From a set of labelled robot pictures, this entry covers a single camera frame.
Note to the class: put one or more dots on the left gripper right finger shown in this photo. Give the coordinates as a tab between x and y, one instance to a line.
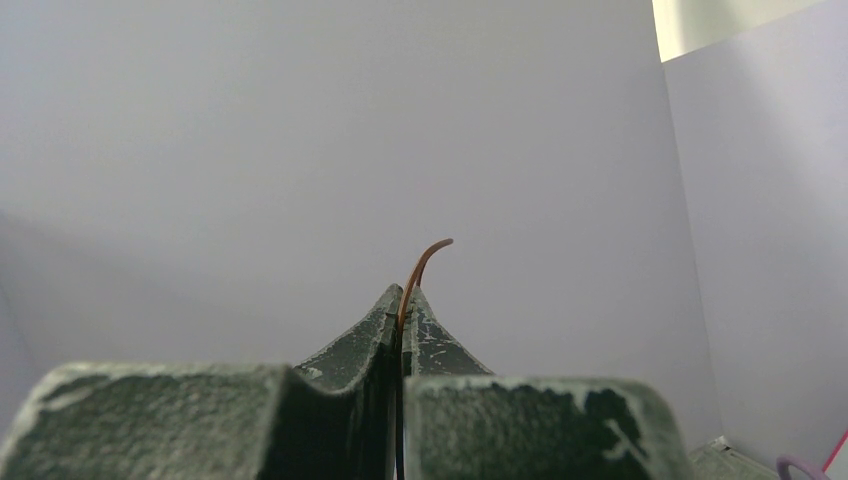
463	421

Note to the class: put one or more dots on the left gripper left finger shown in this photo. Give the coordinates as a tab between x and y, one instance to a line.
328	417

